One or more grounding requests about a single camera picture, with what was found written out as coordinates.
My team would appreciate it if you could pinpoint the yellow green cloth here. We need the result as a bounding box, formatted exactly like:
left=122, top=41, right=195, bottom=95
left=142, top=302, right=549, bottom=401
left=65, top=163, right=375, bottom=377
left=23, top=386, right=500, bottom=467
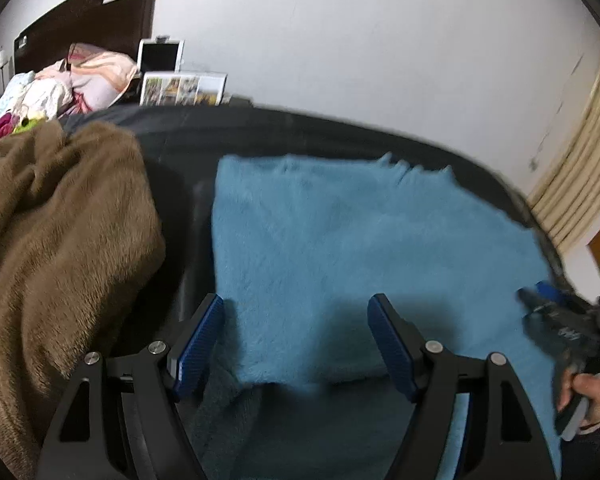
left=14, top=114, right=47, bottom=134

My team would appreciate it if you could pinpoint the beige curtain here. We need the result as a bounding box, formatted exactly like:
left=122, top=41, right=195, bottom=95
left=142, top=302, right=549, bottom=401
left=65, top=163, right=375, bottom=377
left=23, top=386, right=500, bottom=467
left=525, top=52, right=600, bottom=256

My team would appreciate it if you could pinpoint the black bed cover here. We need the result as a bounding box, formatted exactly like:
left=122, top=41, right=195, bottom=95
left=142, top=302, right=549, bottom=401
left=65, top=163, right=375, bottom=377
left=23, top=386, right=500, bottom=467
left=62, top=102, right=568, bottom=356

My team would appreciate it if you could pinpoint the blue fluffy towel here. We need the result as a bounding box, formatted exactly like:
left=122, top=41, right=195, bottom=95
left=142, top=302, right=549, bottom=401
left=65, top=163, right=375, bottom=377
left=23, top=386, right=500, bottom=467
left=200, top=152, right=563, bottom=480

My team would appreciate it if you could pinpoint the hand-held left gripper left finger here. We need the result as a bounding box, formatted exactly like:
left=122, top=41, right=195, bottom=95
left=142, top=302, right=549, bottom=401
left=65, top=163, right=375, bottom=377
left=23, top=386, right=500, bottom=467
left=35, top=292, right=226, bottom=480

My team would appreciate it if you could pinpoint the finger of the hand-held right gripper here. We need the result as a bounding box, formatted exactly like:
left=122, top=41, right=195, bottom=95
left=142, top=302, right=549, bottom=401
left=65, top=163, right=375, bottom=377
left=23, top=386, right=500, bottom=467
left=516, top=287, right=556, bottom=326
left=534, top=280, right=573, bottom=311

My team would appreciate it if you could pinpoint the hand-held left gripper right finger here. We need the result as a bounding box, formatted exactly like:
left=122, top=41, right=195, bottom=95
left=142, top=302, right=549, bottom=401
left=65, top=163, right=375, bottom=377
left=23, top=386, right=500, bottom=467
left=367, top=292, right=563, bottom=480

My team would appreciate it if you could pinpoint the light blue patterned quilt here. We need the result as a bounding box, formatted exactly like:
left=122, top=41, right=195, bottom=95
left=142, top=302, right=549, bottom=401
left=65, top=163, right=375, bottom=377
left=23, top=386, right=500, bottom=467
left=0, top=71, right=73, bottom=126

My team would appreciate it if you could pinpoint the person's right hand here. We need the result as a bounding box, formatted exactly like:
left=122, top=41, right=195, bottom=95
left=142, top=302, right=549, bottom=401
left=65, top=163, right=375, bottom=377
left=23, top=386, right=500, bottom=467
left=559, top=367, right=600, bottom=432

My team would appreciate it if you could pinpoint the dark wooden headboard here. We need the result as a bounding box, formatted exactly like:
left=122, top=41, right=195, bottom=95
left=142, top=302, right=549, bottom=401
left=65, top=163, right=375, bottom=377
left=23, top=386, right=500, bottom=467
left=12, top=0, right=160, bottom=76

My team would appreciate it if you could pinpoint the brown fuzzy blanket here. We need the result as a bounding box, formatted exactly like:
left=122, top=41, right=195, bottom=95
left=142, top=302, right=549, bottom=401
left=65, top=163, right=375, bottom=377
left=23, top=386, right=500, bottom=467
left=0, top=120, right=167, bottom=478

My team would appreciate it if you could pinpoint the pink quilt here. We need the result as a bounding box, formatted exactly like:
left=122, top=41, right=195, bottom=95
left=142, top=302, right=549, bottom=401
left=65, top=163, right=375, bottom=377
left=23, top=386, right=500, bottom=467
left=35, top=42, right=138, bottom=113

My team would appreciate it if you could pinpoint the white framed tablet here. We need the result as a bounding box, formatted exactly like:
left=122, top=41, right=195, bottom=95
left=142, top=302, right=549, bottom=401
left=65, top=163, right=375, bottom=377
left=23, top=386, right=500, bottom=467
left=136, top=35, right=186, bottom=78

